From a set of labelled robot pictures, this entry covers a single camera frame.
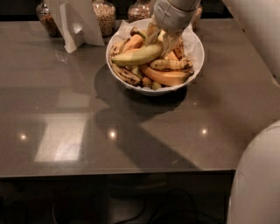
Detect glass jar behind bowl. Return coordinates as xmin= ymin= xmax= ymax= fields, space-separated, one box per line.
xmin=128 ymin=0 xmax=151 ymax=23

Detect spotted banana centre right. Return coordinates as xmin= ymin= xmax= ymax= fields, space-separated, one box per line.
xmin=150 ymin=59 xmax=193 ymax=71

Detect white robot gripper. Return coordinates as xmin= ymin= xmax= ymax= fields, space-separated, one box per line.
xmin=145 ymin=0 xmax=200 ymax=58

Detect spotted banana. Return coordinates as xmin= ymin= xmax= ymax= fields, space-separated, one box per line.
xmin=173 ymin=38 xmax=185 ymax=59
xmin=150 ymin=59 xmax=193 ymax=71
xmin=108 ymin=42 xmax=141 ymax=86

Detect glass jar far left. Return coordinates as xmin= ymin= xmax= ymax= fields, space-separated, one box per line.
xmin=36 ymin=0 xmax=61 ymax=38

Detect black cable under table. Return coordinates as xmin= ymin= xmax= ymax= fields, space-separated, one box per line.
xmin=52 ymin=189 xmax=228 ymax=224

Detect glass jar far right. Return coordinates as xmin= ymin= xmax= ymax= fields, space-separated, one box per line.
xmin=192 ymin=4 xmax=203 ymax=31

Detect white folded paper stand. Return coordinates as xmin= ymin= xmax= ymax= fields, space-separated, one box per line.
xmin=45 ymin=0 xmax=104 ymax=53

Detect white ceramic bowl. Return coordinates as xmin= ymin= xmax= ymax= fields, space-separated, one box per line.
xmin=105 ymin=17 xmax=206 ymax=96

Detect spotted banana at back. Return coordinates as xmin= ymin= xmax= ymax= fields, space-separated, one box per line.
xmin=173 ymin=38 xmax=185 ymax=59

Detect orange banana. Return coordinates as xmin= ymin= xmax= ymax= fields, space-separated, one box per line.
xmin=139 ymin=65 xmax=193 ymax=86
xmin=121 ymin=33 xmax=179 ymax=61

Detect spotted banana front left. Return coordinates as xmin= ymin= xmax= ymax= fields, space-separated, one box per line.
xmin=108 ymin=42 xmax=141 ymax=86

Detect white paper bowl liner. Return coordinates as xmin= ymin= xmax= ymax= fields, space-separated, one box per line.
xmin=112 ymin=19 xmax=204 ymax=88

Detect orange banana front right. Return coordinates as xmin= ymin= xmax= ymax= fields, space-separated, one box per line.
xmin=139 ymin=65 xmax=193 ymax=86

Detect orange banana at left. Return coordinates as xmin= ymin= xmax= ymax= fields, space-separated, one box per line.
xmin=121 ymin=33 xmax=179 ymax=61

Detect glass jar of grains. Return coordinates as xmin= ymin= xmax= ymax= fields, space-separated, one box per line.
xmin=92 ymin=0 xmax=116 ymax=37

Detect green-yellow banana with sticker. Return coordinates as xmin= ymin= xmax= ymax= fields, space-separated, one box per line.
xmin=108 ymin=31 xmax=164 ymax=67

